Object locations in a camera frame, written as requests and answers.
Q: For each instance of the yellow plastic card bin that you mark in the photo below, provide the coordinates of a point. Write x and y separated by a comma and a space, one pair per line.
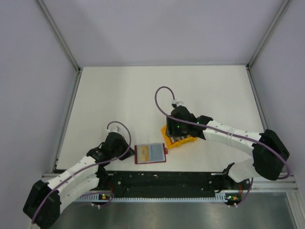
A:
175, 145

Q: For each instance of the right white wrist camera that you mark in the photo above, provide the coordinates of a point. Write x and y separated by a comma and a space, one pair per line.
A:
176, 103

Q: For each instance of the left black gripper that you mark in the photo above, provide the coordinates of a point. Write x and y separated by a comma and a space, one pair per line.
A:
126, 145

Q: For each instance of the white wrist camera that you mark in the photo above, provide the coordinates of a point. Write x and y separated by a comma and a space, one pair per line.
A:
114, 130
176, 103

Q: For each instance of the gold credit card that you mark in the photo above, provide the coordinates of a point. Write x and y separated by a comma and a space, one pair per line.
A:
143, 153

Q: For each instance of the white slotted cable duct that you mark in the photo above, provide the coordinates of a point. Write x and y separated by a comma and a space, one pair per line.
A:
219, 197

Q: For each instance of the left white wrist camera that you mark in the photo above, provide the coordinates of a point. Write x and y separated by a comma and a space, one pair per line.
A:
114, 130

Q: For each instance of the red leather card holder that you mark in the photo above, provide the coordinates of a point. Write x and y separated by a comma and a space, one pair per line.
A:
157, 153

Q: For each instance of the stack of cards in bin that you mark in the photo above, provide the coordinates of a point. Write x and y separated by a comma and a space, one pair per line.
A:
180, 139

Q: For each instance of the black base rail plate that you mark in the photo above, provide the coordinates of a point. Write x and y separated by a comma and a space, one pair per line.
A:
158, 184

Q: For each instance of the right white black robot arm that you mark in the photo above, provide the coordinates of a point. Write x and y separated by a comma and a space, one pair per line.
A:
267, 153

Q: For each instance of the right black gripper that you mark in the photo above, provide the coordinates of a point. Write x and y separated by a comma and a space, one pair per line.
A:
171, 129

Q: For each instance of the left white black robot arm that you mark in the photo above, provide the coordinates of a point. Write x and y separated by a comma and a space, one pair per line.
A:
47, 200

